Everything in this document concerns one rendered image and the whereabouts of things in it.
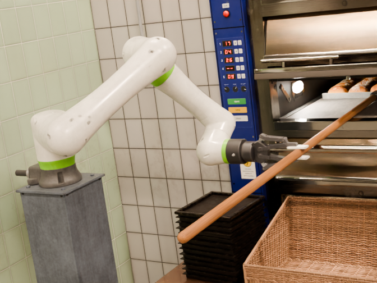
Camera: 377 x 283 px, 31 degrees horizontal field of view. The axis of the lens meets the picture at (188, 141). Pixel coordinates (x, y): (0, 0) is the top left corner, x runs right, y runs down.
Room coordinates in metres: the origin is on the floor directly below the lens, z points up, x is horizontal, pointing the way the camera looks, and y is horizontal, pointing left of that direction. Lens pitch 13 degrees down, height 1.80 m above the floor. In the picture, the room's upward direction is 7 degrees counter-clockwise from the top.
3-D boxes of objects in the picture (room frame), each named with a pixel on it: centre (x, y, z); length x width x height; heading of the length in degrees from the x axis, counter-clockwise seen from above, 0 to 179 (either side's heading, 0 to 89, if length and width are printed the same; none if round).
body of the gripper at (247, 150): (2.39, -0.24, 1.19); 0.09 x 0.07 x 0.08; 58
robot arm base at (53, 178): (2.33, 0.50, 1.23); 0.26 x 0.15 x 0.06; 58
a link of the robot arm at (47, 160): (2.29, 0.45, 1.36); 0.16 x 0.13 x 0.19; 25
